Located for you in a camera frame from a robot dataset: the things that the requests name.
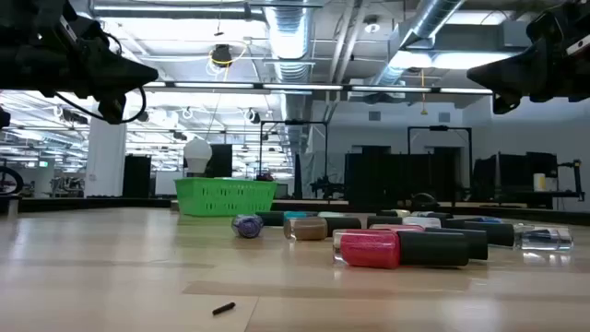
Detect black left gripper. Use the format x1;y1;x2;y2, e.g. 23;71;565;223
57;4;160;99

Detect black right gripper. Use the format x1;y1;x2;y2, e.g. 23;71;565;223
466;11;561;102

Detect blue nail polish bottle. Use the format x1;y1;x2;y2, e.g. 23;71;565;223
441;216;504;231

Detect light pink nail polish bottle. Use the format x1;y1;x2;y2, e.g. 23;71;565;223
369;223;490;261

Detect clear nail polish bottle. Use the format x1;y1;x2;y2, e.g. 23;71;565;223
463;220;574;253

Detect pale grey nail polish bottle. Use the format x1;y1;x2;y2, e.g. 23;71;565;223
376;208;412;219

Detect purple nail polish bottle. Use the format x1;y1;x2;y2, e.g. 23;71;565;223
230;213;265;240

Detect teal nail polish bottle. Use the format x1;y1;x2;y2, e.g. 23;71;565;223
254;210;320;228

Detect magenta glitter nail polish bottle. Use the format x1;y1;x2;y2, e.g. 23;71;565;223
331;229;471;270

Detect brown nail polish bottle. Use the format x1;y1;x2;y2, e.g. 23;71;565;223
282;216;363;242

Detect white square pillar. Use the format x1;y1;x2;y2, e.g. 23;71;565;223
84;99;128;198

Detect row of black monitors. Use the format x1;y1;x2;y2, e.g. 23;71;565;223
472;151;559;195

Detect white light bulb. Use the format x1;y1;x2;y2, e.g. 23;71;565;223
183;136;214;179

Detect tall black cabinet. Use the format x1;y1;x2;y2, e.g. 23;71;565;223
122;154;152;199

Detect black metal stand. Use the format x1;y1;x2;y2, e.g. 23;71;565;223
555;159;585;203

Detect black dome object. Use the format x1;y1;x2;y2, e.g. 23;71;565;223
409;192;440;208

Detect black partition panels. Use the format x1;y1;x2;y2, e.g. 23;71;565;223
344;146;462;207

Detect green plastic basket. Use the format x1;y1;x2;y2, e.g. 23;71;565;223
173;177;279;218

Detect long white strip light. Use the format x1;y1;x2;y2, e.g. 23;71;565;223
140;80;495;96

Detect grey tarp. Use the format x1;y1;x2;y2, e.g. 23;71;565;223
301;150;347;199

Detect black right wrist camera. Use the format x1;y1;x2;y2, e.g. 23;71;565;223
490;90;525;116

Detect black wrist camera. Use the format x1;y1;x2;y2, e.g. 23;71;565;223
490;90;525;116
99;91;128;125

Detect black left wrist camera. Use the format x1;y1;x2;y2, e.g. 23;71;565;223
99;91;128;125

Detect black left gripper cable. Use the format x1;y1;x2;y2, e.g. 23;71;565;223
53;85;148;125

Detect black metal station frame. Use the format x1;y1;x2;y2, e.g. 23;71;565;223
407;124;474;204
258;119;329;199

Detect yellow hanging cord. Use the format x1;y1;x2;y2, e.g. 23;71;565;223
419;68;429;116

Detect black ceiling camera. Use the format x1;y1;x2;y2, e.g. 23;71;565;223
209;43;235;68

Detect black metal table frame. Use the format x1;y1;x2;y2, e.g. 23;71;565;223
0;196;590;227

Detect wide silver ventilation duct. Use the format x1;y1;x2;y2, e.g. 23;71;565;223
262;0;319;153

